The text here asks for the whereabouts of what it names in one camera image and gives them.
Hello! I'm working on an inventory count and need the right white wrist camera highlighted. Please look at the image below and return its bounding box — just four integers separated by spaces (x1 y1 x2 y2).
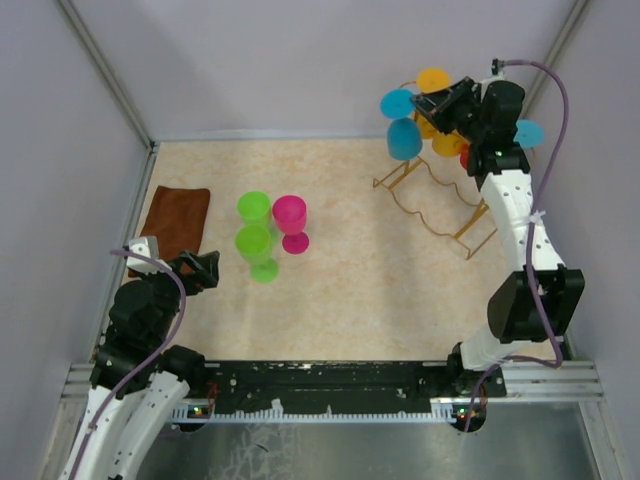
486 58 506 83

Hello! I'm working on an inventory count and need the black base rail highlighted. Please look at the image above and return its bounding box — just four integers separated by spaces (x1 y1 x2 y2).
169 361 506 431

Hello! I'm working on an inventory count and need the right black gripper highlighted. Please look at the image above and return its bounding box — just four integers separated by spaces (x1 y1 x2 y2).
410 77 486 144

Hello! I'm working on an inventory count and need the yellow wine glass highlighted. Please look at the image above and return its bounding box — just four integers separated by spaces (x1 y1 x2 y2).
414 68 450 139
431 133 466 158

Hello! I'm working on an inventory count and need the yellow wine glass back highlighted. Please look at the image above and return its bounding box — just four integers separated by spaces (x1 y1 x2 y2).
414 68 450 139

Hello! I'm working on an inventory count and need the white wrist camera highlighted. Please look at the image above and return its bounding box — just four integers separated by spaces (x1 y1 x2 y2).
126 236 159 276
486 58 506 83

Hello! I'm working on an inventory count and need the yellow wine glass front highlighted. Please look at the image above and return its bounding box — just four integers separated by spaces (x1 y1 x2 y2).
431 133 466 158

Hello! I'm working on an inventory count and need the blue wine glass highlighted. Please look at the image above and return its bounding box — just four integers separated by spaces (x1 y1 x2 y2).
514 119 545 149
379 88 423 161

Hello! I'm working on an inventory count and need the pink wine glass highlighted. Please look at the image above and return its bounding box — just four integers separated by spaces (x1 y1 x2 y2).
272 195 310 255

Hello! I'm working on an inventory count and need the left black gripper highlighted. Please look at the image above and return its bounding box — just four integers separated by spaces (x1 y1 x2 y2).
137 248 219 343

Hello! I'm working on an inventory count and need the red wine glass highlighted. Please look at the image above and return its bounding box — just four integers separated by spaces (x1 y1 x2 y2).
459 144 470 169

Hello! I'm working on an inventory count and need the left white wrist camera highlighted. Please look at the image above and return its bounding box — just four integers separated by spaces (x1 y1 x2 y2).
126 236 159 276

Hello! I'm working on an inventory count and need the brown folded cloth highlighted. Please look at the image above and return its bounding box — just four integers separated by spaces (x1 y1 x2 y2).
140 186 210 261

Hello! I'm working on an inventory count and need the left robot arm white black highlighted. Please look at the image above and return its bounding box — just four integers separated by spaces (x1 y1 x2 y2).
60 237 220 479

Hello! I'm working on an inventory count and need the gold wire glass rack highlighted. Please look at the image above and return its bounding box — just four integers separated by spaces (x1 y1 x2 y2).
372 75 506 261

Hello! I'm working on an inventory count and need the green wine glass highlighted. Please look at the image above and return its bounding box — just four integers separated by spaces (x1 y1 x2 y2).
235 225 279 284
237 190 279 245

